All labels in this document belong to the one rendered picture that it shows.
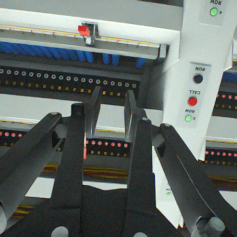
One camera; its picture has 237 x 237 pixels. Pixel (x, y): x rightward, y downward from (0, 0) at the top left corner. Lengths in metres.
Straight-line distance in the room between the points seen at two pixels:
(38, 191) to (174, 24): 0.45
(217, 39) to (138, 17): 0.14
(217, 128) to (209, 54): 0.15
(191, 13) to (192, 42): 0.05
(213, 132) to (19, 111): 0.40
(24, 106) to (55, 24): 0.17
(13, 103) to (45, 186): 0.20
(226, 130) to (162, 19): 0.26
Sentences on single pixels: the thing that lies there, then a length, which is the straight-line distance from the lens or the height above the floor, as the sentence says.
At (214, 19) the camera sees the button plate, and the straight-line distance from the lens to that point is 0.37.
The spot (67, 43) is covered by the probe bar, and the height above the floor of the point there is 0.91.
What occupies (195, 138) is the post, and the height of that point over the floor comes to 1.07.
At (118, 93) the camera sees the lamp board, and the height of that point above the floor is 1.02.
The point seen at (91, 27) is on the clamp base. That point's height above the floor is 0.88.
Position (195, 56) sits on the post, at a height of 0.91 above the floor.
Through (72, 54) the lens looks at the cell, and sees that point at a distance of 0.43.
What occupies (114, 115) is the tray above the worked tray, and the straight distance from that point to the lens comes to 0.34.
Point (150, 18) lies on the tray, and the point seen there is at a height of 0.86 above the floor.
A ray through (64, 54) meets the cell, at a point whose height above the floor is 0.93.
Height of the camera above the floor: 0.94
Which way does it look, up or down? 17 degrees up
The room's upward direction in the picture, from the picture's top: 173 degrees counter-clockwise
